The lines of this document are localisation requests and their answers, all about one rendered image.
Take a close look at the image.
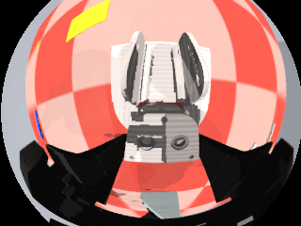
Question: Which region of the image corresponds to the yellow flat rectangular plate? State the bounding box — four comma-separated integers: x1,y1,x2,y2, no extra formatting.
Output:
65,0,110,42

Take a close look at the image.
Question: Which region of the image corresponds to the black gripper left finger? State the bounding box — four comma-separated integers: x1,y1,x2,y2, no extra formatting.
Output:
45,135,127,204

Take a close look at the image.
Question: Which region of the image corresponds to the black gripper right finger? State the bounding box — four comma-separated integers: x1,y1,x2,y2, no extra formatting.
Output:
199,133,274,203

